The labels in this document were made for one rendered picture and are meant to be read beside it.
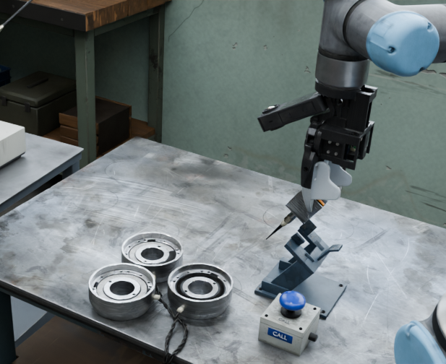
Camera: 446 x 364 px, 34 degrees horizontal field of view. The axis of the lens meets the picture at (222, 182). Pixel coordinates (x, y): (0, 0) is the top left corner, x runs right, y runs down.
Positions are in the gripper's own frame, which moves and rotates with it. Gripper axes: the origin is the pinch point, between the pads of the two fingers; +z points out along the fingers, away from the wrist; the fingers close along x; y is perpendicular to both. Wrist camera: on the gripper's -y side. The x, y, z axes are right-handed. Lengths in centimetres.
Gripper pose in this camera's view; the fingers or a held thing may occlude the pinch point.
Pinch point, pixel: (310, 198)
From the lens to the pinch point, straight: 115.3
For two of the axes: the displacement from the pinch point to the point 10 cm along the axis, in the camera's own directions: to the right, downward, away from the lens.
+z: -0.6, 8.8, 4.7
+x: 4.7, -3.9, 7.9
